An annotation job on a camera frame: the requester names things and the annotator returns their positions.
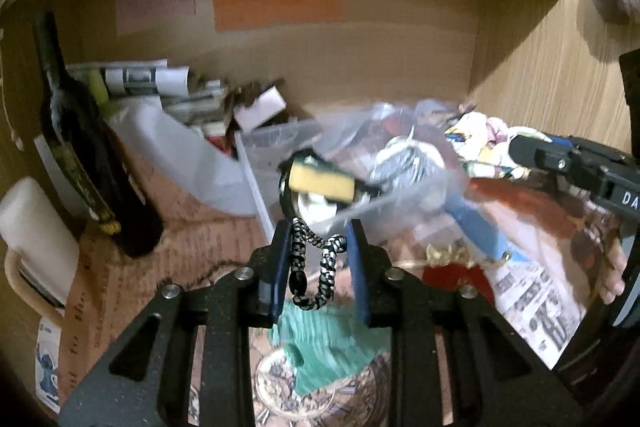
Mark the white cartoon mug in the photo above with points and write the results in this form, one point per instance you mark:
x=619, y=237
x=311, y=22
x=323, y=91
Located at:
x=47, y=362

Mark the green knitted cloth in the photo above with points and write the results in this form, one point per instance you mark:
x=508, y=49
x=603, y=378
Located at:
x=325, y=347

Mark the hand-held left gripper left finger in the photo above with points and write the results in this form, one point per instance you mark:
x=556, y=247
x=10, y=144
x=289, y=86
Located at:
x=280, y=269

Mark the brown printed paper sheet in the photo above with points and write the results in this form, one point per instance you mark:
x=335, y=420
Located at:
x=150, y=257

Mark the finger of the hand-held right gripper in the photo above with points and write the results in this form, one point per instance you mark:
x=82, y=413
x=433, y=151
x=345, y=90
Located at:
x=535, y=154

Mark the white translucent plastic bag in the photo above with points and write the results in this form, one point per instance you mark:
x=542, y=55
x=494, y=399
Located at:
x=175, y=157

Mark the clear plastic bag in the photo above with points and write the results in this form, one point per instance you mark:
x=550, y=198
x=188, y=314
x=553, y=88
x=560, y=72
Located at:
x=400, y=167

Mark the orange paper note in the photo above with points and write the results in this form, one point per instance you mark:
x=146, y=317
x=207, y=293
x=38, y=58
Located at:
x=277, y=9

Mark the dark wine bottle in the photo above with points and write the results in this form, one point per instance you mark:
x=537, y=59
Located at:
x=82, y=162

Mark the pink paper note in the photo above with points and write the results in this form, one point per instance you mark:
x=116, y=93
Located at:
x=154, y=2

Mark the small white cardboard box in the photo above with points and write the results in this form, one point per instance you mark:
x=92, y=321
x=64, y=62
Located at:
x=260, y=107

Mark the patterned round plate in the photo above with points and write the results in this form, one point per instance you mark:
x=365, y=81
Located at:
x=280, y=382

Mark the clear plastic storage box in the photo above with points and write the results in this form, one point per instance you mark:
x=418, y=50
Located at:
x=270, y=157

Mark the colourful cartoon plush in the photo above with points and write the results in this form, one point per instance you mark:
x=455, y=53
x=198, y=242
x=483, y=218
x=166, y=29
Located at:
x=482, y=139

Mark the black pouch with yellow sponge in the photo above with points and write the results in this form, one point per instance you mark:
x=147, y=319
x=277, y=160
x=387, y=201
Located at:
x=320, y=179

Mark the red cloth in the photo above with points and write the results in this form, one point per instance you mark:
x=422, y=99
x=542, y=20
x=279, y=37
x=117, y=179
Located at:
x=457, y=279

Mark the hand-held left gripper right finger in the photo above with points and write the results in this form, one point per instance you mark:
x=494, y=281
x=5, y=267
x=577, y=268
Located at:
x=357, y=272

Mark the person's right hand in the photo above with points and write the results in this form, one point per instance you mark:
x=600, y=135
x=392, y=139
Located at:
x=614, y=277

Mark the pile of newspapers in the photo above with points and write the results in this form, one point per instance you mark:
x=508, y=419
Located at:
x=150, y=82

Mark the newspaper sheet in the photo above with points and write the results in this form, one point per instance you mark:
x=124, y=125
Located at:
x=537, y=307

